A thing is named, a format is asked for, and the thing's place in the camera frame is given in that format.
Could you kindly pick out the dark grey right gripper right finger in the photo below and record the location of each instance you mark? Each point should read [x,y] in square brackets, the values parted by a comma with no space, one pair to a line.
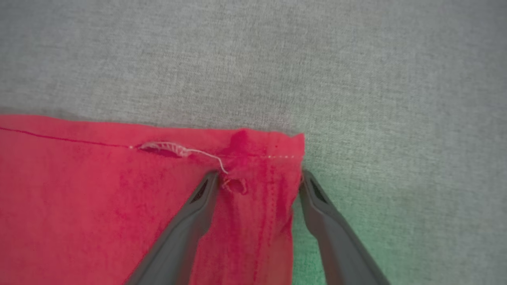
[336,237]

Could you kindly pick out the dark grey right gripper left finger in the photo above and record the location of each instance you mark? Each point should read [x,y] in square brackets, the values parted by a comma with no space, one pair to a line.
[182,237]

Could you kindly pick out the red and white garment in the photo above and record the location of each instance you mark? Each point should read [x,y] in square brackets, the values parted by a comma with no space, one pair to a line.
[99,206]

